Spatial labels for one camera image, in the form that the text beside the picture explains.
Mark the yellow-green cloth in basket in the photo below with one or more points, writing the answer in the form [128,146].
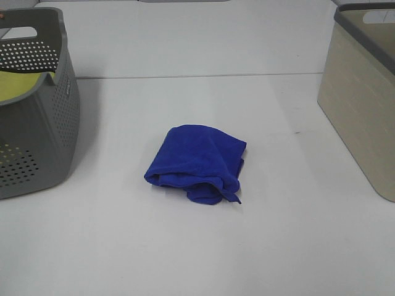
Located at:
[16,87]

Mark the grey perforated plastic basket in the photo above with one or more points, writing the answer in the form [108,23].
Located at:
[39,133]

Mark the blue microfiber towel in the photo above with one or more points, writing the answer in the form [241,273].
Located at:
[203,161]

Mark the beige plastic storage bin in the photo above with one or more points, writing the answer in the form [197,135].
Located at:
[357,88]

